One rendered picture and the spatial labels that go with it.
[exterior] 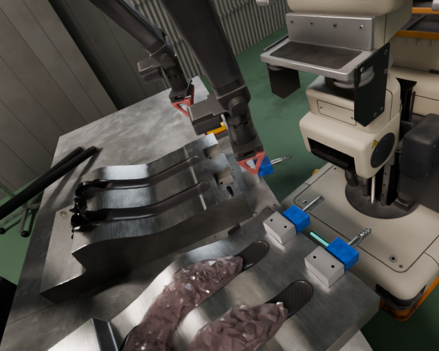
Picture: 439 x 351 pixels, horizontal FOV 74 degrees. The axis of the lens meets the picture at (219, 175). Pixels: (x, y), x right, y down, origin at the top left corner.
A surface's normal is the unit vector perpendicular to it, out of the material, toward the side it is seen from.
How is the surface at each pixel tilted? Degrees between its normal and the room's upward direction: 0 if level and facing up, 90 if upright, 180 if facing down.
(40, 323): 0
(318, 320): 0
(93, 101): 90
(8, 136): 90
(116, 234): 27
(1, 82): 90
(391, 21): 90
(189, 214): 3
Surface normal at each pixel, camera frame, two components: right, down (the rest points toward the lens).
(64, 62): 0.56, 0.43
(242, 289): 0.11, -0.88
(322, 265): -0.30, -0.69
